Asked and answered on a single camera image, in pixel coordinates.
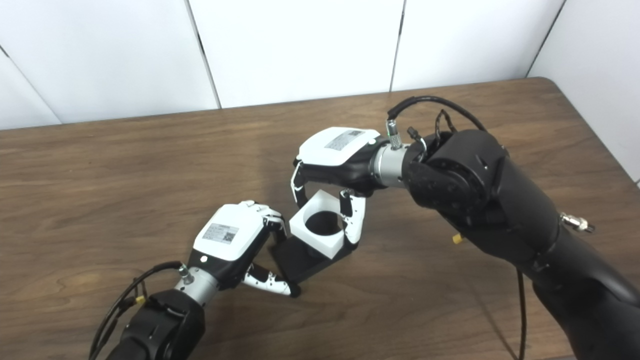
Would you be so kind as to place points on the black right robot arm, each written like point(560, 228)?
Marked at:
point(500, 200)

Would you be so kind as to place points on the black peg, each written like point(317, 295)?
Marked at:
point(300, 262)

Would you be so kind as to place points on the white and black right hand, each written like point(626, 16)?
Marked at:
point(335, 150)

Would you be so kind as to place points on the white and black left hand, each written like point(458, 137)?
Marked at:
point(225, 235)

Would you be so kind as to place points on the white square piece with hole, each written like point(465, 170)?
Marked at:
point(320, 245)

